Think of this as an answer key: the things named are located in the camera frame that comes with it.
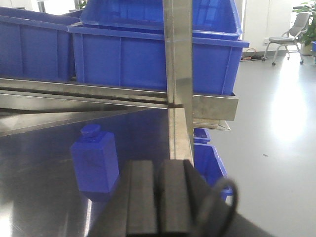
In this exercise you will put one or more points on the steel shelf rack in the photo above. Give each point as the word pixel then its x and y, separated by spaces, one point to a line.
pixel 39 105

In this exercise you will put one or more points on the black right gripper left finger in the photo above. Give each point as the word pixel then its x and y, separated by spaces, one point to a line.
pixel 131 211

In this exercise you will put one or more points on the green potted plant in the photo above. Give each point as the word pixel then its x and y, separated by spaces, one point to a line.
pixel 310 34

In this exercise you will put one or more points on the blue plastic bottle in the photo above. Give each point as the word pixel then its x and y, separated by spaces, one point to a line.
pixel 95 162

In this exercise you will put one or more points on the blue bin lower right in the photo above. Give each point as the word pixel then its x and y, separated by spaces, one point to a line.
pixel 209 165

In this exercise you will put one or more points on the blue bin upper nested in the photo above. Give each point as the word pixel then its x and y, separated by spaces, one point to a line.
pixel 211 19

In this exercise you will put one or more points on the grey office chair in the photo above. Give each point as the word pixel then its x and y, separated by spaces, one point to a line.
pixel 290 37

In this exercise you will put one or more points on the blue bin left on shelf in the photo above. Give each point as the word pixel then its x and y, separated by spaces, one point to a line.
pixel 36 45

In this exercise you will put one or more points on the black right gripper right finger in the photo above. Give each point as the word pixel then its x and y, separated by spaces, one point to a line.
pixel 174 203

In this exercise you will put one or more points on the blue bin behind post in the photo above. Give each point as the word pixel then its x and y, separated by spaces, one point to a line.
pixel 135 59

